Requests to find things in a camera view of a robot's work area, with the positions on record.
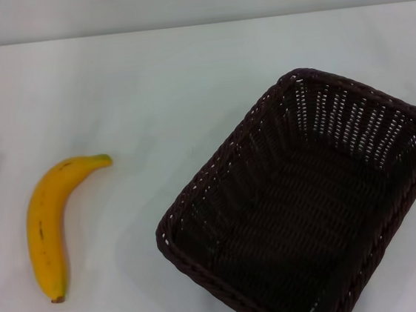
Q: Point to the dark brown woven basket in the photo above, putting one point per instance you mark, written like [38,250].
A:
[291,207]

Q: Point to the yellow banana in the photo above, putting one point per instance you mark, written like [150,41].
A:
[45,232]

